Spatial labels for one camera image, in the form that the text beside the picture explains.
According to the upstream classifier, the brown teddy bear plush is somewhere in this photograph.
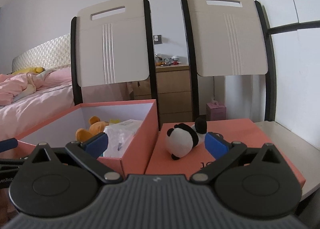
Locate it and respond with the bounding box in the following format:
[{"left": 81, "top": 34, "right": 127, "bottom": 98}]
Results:
[{"left": 75, "top": 116, "right": 109, "bottom": 143}]

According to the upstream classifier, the white rectangular package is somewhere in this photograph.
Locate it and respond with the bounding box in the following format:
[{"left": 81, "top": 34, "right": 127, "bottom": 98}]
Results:
[{"left": 103, "top": 119, "right": 143, "bottom": 158}]

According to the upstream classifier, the black white panda plush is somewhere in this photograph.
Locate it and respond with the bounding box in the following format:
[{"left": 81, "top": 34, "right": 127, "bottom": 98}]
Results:
[{"left": 166, "top": 118, "right": 207, "bottom": 160}]

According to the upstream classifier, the open pink storage box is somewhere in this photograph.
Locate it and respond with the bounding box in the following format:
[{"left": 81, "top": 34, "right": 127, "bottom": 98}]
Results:
[{"left": 16, "top": 100, "right": 158, "bottom": 176}]

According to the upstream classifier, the pink tissue box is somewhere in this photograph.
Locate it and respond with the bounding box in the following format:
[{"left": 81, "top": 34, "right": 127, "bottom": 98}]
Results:
[{"left": 206, "top": 102, "right": 226, "bottom": 121}]

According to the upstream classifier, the pink box lid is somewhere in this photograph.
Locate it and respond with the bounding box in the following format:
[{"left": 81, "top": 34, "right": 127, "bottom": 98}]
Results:
[{"left": 145, "top": 118, "right": 307, "bottom": 194}]

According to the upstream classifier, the bed with pink bedding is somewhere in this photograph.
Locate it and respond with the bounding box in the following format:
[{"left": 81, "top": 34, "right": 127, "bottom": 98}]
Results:
[{"left": 1, "top": 67, "right": 74, "bottom": 140}]

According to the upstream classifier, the wooden drawer cabinet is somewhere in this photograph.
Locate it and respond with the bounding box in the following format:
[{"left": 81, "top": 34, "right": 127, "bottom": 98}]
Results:
[{"left": 132, "top": 63, "right": 194, "bottom": 125}]

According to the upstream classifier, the yellow plush on bed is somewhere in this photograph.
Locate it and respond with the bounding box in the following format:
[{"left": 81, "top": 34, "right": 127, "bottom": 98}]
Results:
[{"left": 11, "top": 67, "right": 45, "bottom": 75}]

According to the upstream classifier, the white quilted headboard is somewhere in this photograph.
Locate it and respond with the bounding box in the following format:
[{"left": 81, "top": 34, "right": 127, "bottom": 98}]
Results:
[{"left": 12, "top": 34, "right": 71, "bottom": 72}]

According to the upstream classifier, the left white chair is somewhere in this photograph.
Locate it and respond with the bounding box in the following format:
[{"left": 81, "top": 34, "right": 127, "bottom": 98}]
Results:
[{"left": 70, "top": 0, "right": 161, "bottom": 129}]

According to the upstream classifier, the white chair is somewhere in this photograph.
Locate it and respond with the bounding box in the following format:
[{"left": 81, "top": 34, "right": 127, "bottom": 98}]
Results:
[
  {"left": 181, "top": 0, "right": 277, "bottom": 121},
  {"left": 70, "top": 0, "right": 161, "bottom": 129}
]

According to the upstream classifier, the right white chair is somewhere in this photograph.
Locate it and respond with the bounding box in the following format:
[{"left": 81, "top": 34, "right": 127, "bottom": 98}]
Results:
[{"left": 181, "top": 0, "right": 277, "bottom": 121}]

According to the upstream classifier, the black horizontal bar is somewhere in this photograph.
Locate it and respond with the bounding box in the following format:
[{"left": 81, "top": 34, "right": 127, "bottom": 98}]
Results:
[{"left": 267, "top": 20, "right": 320, "bottom": 35}]

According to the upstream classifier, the wall power outlet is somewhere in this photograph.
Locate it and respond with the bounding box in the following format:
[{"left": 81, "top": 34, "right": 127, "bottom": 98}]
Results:
[{"left": 153, "top": 35, "right": 162, "bottom": 45}]

